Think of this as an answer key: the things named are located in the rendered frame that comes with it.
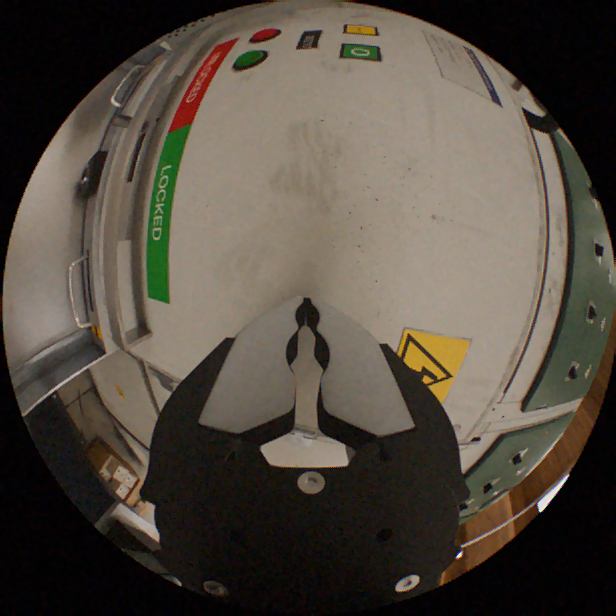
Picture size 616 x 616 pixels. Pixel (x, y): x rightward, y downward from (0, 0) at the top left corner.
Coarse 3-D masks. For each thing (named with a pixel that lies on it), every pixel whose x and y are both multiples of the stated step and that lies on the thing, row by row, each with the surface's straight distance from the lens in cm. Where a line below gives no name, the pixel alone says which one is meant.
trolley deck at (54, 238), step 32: (96, 96) 48; (64, 128) 44; (96, 128) 45; (64, 160) 42; (32, 192) 41; (64, 192) 41; (32, 224) 40; (64, 224) 41; (32, 256) 40; (64, 256) 41; (32, 288) 40; (64, 288) 41; (32, 320) 41; (64, 320) 42; (32, 352) 42
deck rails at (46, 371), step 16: (144, 48) 52; (160, 48) 51; (128, 64) 54; (144, 64) 56; (80, 336) 43; (48, 352) 42; (64, 352) 43; (80, 352) 43; (96, 352) 41; (112, 352) 39; (16, 368) 43; (32, 368) 43; (48, 368) 43; (64, 368) 40; (80, 368) 38; (16, 384) 44; (32, 384) 43; (48, 384) 39; (32, 400) 39
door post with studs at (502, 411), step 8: (504, 392) 45; (576, 400) 96; (496, 408) 46; (504, 408) 49; (512, 408) 51; (552, 408) 72; (488, 416) 47; (496, 416) 49; (504, 416) 51; (512, 416) 54; (520, 416) 57
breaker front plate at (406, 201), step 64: (192, 64) 33; (320, 64) 20; (384, 64) 20; (192, 128) 21; (256, 128) 16; (320, 128) 15; (384, 128) 15; (448, 128) 16; (512, 128) 22; (128, 192) 26; (192, 192) 17; (256, 192) 14; (320, 192) 13; (384, 192) 13; (448, 192) 14; (512, 192) 17; (128, 256) 25; (192, 256) 17; (256, 256) 14; (320, 256) 13; (384, 256) 12; (448, 256) 13; (512, 256) 16; (128, 320) 28; (192, 320) 18; (384, 320) 13; (448, 320) 14; (512, 320) 18
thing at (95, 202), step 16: (160, 64) 47; (144, 80) 43; (128, 96) 45; (128, 112) 39; (112, 128) 41; (112, 144) 37; (112, 160) 36; (96, 192) 36; (96, 208) 34; (96, 224) 34; (96, 240) 34; (96, 256) 34; (96, 272) 34; (96, 288) 35; (96, 304) 35; (96, 336) 40
